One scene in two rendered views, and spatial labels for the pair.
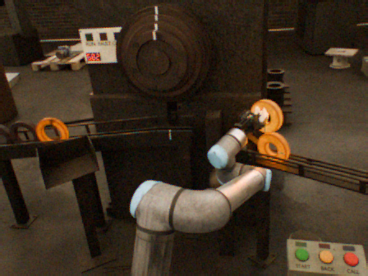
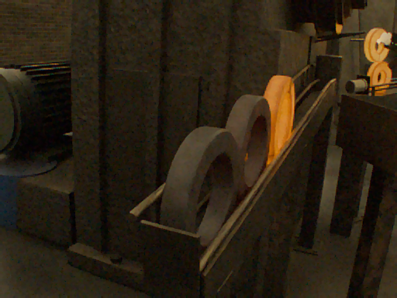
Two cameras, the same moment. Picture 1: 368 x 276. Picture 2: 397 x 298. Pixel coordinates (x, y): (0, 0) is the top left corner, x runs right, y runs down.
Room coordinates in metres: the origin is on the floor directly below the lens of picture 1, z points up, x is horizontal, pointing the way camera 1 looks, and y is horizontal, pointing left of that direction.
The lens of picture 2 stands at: (1.92, 1.61, 0.84)
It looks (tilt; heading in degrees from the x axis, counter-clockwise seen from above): 16 degrees down; 280
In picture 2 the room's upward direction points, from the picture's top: 3 degrees clockwise
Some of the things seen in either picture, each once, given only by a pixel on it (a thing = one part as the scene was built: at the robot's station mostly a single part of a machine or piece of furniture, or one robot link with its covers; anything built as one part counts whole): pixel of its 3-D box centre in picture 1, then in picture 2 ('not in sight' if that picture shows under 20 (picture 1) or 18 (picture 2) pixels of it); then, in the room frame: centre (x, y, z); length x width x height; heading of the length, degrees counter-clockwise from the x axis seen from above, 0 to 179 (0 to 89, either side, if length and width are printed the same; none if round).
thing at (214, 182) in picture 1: (232, 212); (350, 175); (1.55, -0.23, 0.27); 0.22 x 0.13 x 0.53; 77
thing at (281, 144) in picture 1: (273, 148); (378, 77); (1.44, -0.41, 0.71); 0.16 x 0.03 x 0.16; 41
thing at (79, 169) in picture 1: (80, 206); (379, 239); (1.61, 0.60, 0.36); 0.26 x 0.20 x 0.72; 112
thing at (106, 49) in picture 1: (105, 45); not in sight; (1.94, 0.37, 1.15); 0.26 x 0.02 x 0.18; 77
